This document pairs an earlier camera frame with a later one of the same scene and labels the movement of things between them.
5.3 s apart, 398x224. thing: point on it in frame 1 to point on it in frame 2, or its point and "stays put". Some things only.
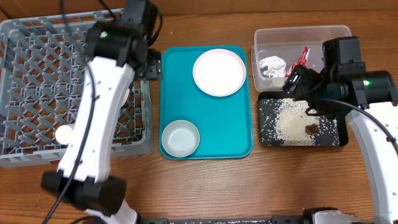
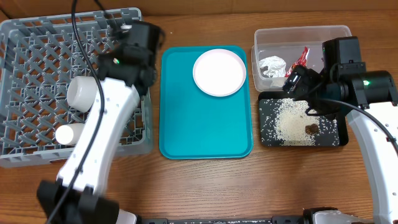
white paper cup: (63, 134) stays put
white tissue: (277, 66) stays put
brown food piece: (311, 129) stays put
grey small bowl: (180, 138) to (81, 93)
